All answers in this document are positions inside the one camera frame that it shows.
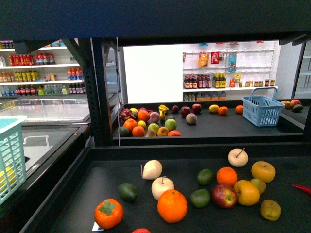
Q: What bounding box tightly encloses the light blue shopping basket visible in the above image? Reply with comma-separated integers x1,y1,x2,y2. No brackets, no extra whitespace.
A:
0,116,27,204

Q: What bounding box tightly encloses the yellow lemon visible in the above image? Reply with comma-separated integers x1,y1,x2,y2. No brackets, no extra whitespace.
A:
0,166,17,193

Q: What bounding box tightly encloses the far lemon on shelf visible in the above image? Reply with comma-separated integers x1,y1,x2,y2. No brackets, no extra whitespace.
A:
209,104,219,113

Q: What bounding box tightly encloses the far orange beside lemon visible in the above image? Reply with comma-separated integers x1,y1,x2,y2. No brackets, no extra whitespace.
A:
218,106,229,116

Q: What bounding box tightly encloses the white sauce shelf unit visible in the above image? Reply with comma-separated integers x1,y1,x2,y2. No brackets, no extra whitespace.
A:
182,41,280,101

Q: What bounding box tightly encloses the blue basket on far shelf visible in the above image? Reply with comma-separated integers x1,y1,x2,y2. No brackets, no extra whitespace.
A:
242,87,285,127

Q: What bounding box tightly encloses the black metal shelf rack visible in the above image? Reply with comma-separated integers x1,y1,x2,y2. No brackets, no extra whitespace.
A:
0,0,311,233

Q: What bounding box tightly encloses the white drinks shelf unit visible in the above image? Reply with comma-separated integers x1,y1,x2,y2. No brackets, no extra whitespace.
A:
0,40,86,97

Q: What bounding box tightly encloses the far large orange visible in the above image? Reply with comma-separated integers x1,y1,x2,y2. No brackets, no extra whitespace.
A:
137,110,150,122

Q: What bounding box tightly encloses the large orange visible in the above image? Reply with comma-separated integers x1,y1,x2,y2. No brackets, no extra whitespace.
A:
157,189,188,223
137,110,150,122

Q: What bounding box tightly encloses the far green apple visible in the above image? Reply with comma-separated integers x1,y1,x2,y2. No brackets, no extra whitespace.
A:
165,119,177,131

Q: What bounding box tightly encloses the far pink dragon fruit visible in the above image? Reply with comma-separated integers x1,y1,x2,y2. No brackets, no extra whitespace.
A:
119,108,136,121

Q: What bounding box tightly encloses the far dark red apple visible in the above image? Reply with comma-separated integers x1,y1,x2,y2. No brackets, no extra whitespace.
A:
181,106,191,118

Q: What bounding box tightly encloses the far peach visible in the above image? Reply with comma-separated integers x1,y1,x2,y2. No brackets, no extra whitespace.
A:
186,113,197,125

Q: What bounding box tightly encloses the white pear left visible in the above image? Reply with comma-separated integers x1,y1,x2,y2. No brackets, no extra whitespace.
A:
140,160,163,180

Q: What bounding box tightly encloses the green lime upper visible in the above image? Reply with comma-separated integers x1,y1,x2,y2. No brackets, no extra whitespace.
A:
197,168,213,185

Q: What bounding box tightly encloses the green lime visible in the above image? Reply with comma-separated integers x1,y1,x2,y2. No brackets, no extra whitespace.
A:
190,189,211,208
197,168,213,185

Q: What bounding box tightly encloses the dark green avocado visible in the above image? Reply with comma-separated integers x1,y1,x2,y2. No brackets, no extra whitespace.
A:
118,183,138,202

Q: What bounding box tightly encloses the far orange near basket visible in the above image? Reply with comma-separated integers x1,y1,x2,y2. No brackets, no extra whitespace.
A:
235,105,243,115

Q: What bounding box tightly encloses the orange near tray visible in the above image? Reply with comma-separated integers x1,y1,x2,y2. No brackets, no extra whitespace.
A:
216,167,238,187

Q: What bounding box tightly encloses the white pear with stem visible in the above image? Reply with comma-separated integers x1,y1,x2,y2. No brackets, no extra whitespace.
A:
228,148,249,167

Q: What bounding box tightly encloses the green lime lower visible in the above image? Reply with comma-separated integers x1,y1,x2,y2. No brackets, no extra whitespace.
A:
190,189,211,208

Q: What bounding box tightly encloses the glass freezer chest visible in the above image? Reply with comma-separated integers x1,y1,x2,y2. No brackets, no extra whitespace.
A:
0,96,92,180

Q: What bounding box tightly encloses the red yellow apple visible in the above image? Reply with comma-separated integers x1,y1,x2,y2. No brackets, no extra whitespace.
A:
212,184,238,209

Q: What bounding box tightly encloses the orange persimmon green leaf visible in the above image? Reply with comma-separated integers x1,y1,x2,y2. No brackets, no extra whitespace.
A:
94,198,124,230

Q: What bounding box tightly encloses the yellow apple right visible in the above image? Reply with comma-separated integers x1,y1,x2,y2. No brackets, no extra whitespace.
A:
251,161,276,183

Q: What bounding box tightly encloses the orange yellow persimmon fruit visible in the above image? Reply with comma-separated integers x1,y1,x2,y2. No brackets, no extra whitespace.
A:
234,180,260,206

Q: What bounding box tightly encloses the brown kiwi lower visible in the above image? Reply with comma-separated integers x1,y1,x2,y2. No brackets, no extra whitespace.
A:
260,199,282,221

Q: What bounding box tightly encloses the red chili pepper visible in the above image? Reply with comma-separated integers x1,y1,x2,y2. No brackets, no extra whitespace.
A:
292,184,311,195

